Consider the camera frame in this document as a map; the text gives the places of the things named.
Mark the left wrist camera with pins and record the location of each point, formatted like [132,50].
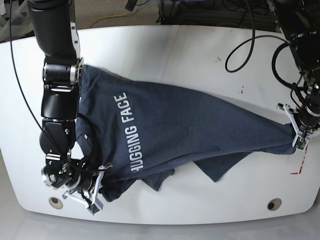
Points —
[300,142]

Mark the right table grommet hole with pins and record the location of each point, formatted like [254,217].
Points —
[274,204]

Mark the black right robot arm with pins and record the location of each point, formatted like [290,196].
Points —
[56,34]

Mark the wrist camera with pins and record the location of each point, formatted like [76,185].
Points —
[300,142]
[95,207]

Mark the left table grommet hole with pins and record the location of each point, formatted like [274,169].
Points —
[55,203]

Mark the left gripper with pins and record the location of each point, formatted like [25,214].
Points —
[305,124]

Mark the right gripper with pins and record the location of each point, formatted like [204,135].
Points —
[82,185]

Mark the dark blue T-shirt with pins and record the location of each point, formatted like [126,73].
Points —
[146,130]

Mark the table grommet hole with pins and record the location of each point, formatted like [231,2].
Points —
[55,203]
[274,204]

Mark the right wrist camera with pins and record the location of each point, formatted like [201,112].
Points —
[95,207]

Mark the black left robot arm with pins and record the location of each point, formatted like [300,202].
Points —
[303,39]

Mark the red tape marking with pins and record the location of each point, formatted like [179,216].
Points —
[299,171]

